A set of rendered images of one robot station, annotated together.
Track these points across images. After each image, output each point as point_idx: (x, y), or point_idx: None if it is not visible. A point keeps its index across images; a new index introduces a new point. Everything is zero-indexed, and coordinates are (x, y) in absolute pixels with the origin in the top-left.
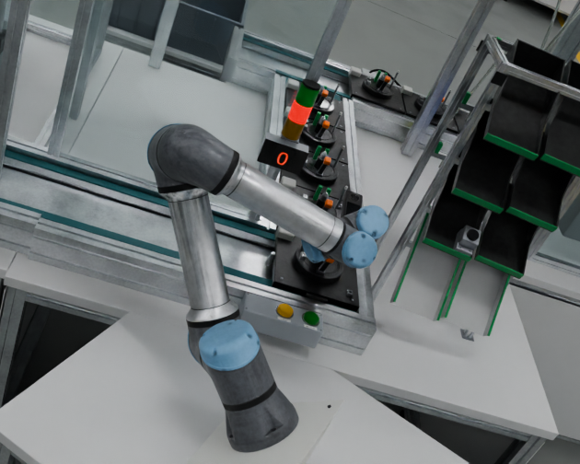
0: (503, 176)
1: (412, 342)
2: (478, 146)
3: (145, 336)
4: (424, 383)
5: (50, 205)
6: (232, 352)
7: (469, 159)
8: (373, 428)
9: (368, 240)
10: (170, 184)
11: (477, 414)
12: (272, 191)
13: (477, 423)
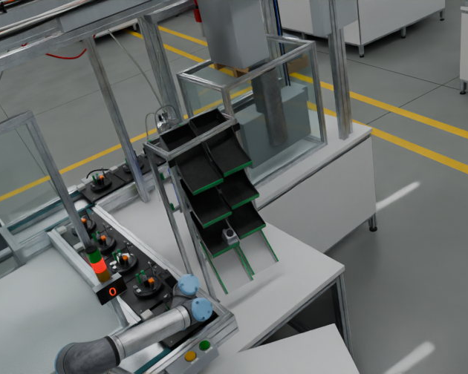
0: (215, 195)
1: (250, 295)
2: (191, 193)
3: None
4: (275, 309)
5: None
6: None
7: (194, 203)
8: (280, 359)
9: (201, 301)
10: None
11: (308, 297)
12: (141, 333)
13: (312, 299)
